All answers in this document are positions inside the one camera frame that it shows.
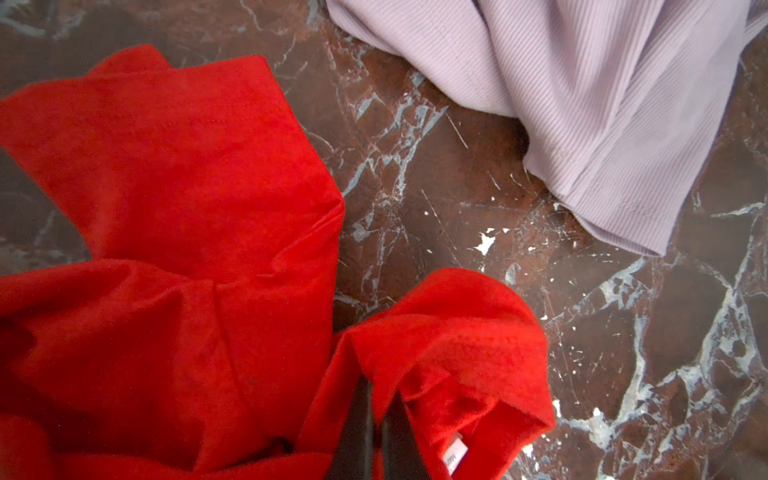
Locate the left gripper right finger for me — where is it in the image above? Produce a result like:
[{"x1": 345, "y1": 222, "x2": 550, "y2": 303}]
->
[{"x1": 381, "y1": 393, "x2": 430, "y2": 480}]

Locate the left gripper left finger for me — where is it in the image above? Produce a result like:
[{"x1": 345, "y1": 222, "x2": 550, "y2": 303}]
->
[{"x1": 324, "y1": 376, "x2": 375, "y2": 480}]

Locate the red cloth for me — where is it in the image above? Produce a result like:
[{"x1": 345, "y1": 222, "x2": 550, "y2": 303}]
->
[{"x1": 1, "y1": 45, "x2": 555, "y2": 479}]

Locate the light lilac ribbed cloth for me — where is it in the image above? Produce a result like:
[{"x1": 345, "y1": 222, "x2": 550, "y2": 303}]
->
[{"x1": 327, "y1": 0, "x2": 767, "y2": 256}]

